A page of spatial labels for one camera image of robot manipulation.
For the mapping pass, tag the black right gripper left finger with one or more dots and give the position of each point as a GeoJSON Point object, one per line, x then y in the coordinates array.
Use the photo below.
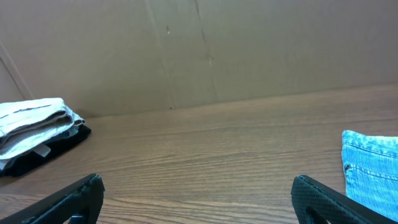
{"type": "Point", "coordinates": [80, 202]}

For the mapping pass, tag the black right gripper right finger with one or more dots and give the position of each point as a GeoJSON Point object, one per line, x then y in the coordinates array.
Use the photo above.
{"type": "Point", "coordinates": [315, 203]}

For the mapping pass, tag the beige khaki shorts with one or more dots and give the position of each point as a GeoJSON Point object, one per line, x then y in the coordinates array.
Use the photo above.
{"type": "Point", "coordinates": [27, 124]}

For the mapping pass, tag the light blue denim jeans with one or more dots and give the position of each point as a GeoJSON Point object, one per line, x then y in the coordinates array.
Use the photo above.
{"type": "Point", "coordinates": [370, 169]}

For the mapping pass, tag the black folded garment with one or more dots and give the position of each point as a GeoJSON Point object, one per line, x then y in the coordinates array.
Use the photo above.
{"type": "Point", "coordinates": [27, 163]}

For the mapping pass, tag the light blue folded t-shirt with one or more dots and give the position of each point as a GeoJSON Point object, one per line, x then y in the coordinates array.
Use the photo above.
{"type": "Point", "coordinates": [42, 150]}

